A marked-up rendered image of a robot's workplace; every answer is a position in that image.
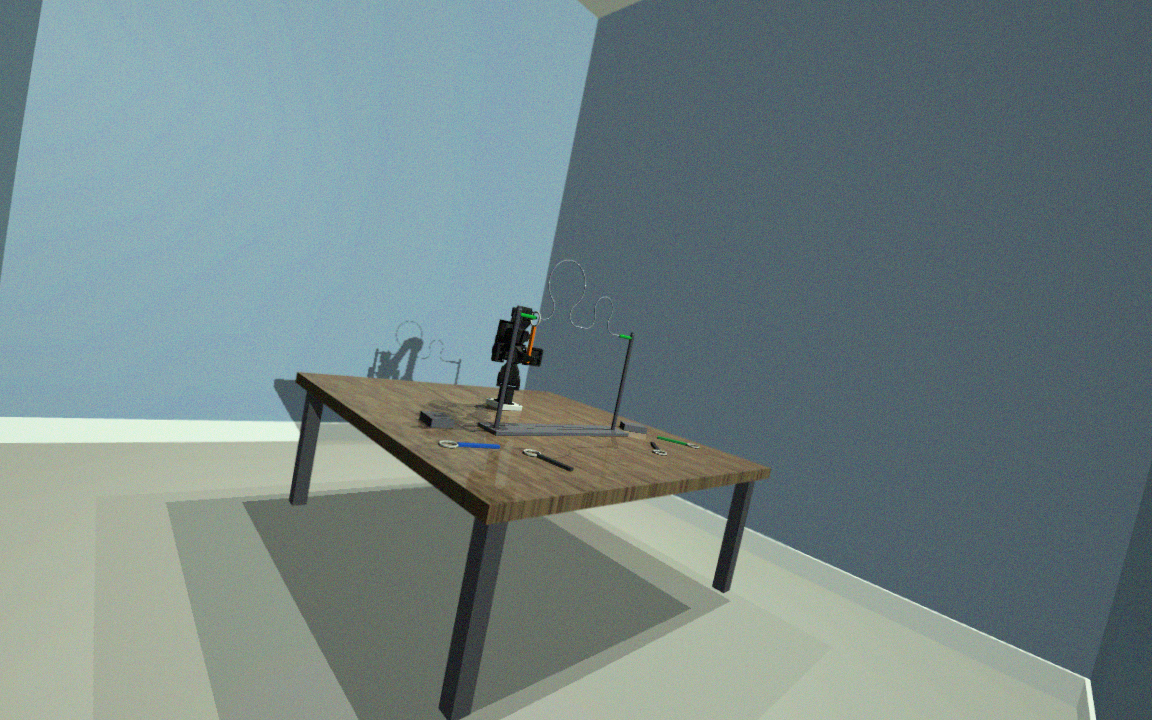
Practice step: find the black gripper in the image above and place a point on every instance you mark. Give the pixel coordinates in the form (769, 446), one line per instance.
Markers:
(500, 353)

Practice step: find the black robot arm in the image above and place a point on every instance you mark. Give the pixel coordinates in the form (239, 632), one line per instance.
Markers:
(503, 335)

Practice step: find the blue handle with white loop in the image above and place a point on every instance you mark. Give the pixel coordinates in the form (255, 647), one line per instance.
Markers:
(473, 445)

